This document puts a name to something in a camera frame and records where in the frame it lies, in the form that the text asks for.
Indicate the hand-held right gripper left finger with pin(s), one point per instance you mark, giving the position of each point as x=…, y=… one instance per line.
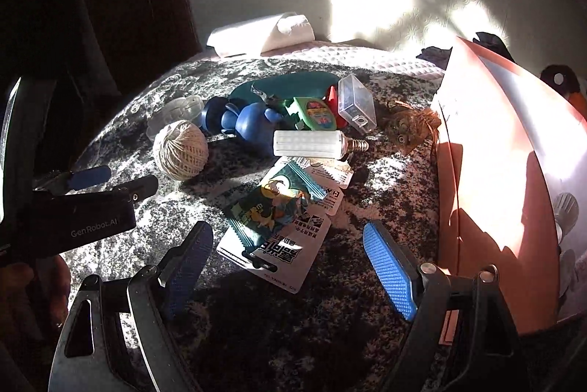
x=188, y=270

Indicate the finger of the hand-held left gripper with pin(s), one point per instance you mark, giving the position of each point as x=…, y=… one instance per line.
x=137, y=188
x=89, y=176

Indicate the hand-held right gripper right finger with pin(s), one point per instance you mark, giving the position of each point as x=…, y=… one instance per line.
x=390, y=273

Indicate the beige twine ball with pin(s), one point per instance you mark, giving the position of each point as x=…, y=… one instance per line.
x=181, y=149

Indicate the green cartoon snack packet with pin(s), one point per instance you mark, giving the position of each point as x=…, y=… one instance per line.
x=275, y=204

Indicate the person's left hand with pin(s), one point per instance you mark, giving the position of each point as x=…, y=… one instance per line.
x=32, y=291

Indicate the clear plastic dish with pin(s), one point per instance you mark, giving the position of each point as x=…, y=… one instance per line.
x=176, y=112

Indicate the white printed card pack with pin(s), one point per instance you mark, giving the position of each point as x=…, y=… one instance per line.
x=284, y=259

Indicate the blue toy figure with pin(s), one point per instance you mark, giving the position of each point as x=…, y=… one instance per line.
x=250, y=124

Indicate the brown furry crab toy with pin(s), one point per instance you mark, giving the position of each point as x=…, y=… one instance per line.
x=408, y=128

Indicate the white corn light bulb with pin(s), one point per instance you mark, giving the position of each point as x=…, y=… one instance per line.
x=307, y=143

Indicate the green toy gadget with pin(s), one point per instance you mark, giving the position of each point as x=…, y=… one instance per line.
x=314, y=114

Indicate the clear plastic case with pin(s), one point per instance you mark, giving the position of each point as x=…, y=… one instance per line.
x=355, y=101

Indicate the red plastic piece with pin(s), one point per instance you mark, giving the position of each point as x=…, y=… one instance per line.
x=334, y=98

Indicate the teal pouch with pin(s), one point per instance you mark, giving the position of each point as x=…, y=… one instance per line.
x=298, y=82

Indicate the white rolled paper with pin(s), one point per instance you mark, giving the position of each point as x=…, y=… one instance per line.
x=257, y=34

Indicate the white quilted bedspread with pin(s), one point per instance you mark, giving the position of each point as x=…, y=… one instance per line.
x=367, y=57

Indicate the dark cloth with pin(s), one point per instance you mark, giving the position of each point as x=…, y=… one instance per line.
x=490, y=43

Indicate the panda plush toy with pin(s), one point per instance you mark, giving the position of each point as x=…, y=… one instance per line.
x=562, y=80

